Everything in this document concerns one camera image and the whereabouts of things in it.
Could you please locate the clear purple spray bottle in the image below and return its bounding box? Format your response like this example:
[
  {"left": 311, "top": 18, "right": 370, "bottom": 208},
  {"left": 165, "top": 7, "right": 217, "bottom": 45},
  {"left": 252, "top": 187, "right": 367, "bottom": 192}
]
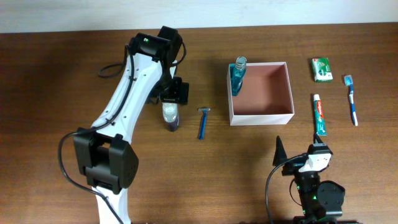
[{"left": 162, "top": 103, "right": 179, "bottom": 132}]

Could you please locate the green soap box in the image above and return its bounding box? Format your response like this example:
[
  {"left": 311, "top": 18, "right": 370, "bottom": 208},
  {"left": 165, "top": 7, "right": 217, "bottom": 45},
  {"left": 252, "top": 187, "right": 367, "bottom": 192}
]
[{"left": 311, "top": 58, "right": 333, "bottom": 82}]

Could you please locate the blue mouthwash bottle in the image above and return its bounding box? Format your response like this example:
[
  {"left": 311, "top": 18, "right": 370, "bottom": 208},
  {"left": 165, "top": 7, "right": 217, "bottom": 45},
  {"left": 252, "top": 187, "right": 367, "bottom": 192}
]
[{"left": 231, "top": 56, "right": 247, "bottom": 96}]

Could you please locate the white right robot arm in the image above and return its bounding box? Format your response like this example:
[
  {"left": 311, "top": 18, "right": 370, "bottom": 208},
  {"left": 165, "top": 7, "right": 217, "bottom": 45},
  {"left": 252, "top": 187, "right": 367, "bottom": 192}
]
[{"left": 272, "top": 134, "right": 345, "bottom": 223}]

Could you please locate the green red toothpaste tube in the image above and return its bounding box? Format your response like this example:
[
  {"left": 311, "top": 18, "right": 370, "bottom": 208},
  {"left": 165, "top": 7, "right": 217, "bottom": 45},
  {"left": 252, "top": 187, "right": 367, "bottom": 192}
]
[{"left": 313, "top": 94, "right": 327, "bottom": 136}]

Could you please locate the blue disposable razor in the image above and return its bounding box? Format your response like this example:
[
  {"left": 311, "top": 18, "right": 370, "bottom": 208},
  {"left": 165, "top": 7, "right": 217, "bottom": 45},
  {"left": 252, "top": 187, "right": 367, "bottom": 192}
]
[{"left": 198, "top": 108, "right": 211, "bottom": 140}]

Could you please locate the pink cardboard box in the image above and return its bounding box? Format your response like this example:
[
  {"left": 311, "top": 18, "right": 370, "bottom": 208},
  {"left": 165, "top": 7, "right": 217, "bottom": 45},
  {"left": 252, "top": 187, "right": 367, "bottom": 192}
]
[{"left": 227, "top": 62, "right": 295, "bottom": 126}]

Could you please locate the blue white toothbrush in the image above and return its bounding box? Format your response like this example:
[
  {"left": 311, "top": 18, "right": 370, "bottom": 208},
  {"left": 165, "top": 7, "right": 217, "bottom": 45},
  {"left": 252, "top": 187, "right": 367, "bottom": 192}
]
[{"left": 344, "top": 75, "right": 358, "bottom": 126}]

